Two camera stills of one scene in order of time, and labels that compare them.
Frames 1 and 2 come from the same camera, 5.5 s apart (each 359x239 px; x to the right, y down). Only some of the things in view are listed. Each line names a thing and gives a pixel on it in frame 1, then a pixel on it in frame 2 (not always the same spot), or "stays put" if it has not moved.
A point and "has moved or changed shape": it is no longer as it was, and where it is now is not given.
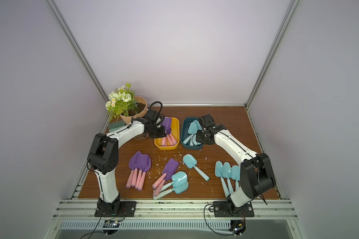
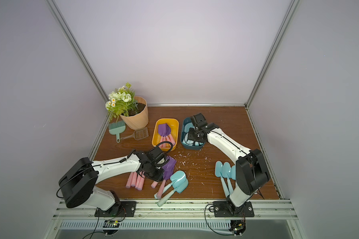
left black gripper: x=162 y=133 -> x=160 y=177
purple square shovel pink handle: x=172 y=139 stays put
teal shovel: x=226 y=173 stays put
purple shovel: x=143 y=175 stays put
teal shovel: x=218 y=171 stays put
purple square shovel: x=167 y=123 has moved or changed shape
